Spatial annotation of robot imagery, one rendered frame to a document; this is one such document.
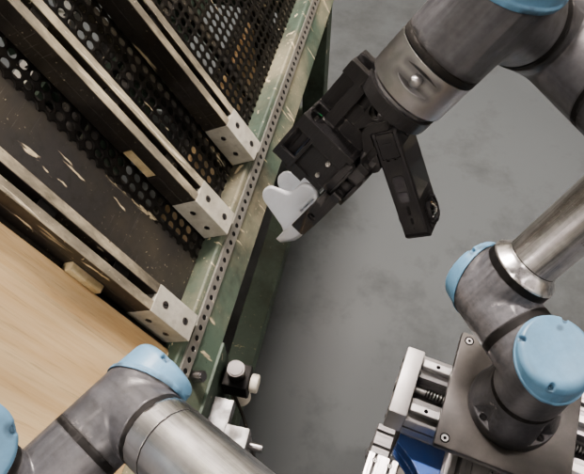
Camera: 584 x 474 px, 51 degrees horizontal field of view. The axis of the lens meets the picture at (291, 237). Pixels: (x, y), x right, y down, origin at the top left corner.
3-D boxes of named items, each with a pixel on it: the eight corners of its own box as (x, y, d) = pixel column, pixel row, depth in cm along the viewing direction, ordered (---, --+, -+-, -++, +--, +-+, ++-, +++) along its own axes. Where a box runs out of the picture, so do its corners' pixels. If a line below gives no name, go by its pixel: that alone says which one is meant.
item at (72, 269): (89, 294, 115) (101, 293, 113) (58, 271, 109) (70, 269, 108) (96, 281, 116) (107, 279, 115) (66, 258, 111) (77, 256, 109)
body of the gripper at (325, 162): (299, 129, 63) (374, 41, 55) (359, 187, 63) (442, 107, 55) (266, 156, 57) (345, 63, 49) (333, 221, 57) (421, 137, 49)
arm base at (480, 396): (562, 383, 108) (584, 360, 100) (550, 465, 100) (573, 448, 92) (478, 354, 111) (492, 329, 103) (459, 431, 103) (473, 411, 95)
